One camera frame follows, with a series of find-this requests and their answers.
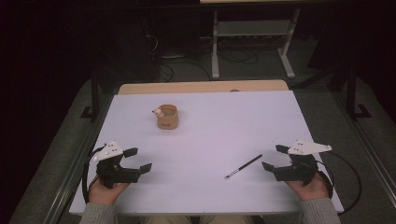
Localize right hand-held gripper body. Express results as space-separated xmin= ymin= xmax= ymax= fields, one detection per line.
xmin=274 ymin=139 xmax=332 ymax=187

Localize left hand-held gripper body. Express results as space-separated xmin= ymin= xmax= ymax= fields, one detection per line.
xmin=92 ymin=140 xmax=141 ymax=189

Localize person's left hand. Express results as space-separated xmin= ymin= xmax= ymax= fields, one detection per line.
xmin=88 ymin=176 xmax=131 ymax=206

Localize person's right hand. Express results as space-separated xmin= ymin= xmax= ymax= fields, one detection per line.
xmin=286 ymin=172 xmax=331 ymax=202

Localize black pen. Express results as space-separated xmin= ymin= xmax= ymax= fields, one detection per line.
xmin=224 ymin=153 xmax=263 ymax=180

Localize small animal figure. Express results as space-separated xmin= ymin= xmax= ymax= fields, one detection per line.
xmin=151 ymin=106 xmax=165 ymax=119

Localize black metal stand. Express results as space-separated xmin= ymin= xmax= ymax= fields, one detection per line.
xmin=346 ymin=65 xmax=373 ymax=121
xmin=79 ymin=70 xmax=101 ymax=121

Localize white table mat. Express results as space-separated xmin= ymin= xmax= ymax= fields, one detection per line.
xmin=68 ymin=91 xmax=345 ymax=217

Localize wooden table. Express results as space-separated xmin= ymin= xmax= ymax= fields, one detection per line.
xmin=118 ymin=79 xmax=290 ymax=95

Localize left hand-held gripper cable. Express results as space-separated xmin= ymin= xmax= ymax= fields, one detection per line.
xmin=81 ymin=145 xmax=107 ymax=203

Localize hand-held gripper cable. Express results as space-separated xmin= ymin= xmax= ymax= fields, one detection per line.
xmin=81 ymin=145 xmax=107 ymax=203
xmin=317 ymin=150 xmax=363 ymax=216

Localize aluminium rail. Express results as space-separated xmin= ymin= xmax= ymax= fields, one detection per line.
xmin=333 ymin=92 xmax=396 ymax=201
xmin=42 ymin=92 xmax=115 ymax=224

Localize right hand-held gripper cable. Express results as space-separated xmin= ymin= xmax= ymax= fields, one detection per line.
xmin=317 ymin=150 xmax=363 ymax=216

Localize black floor cables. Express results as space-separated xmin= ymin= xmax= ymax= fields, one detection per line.
xmin=158 ymin=49 xmax=260 ymax=83

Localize white metal desk frame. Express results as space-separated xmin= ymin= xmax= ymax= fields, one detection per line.
xmin=210 ymin=8 xmax=302 ymax=80

